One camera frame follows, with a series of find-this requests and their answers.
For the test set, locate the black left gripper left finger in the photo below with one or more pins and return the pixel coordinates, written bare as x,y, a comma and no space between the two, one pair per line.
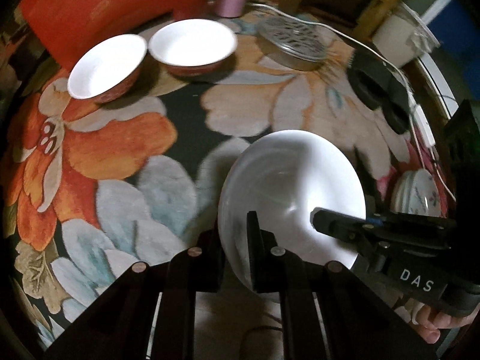
199,269

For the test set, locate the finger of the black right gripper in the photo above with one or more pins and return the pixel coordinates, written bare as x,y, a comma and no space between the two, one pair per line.
349,229

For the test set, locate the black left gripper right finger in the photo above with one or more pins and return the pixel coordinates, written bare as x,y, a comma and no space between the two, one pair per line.
274,269

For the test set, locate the white bowl red outside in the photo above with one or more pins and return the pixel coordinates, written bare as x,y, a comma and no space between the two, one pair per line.
108,70
193,47
283,177

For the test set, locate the stack of white plates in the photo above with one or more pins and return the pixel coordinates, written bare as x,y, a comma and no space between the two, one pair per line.
416,193

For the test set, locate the right hand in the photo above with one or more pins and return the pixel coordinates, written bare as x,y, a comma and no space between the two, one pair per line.
428,322

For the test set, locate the white power strip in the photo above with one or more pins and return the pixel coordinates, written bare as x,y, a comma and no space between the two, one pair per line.
423,125

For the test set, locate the black slipper right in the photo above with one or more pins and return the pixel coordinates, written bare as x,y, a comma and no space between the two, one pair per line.
395,107

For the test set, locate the black slipper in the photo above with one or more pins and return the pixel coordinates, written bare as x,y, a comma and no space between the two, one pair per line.
395,107
369,79

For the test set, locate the black slipper left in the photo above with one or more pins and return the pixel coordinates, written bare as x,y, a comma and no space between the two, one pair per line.
369,79

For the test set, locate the round metal perforated lid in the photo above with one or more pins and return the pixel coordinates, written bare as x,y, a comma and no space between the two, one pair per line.
290,43

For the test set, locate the white bucket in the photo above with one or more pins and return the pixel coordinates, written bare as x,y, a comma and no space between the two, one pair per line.
403,36

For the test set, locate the red bag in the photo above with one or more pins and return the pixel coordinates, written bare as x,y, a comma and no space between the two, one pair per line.
69,28

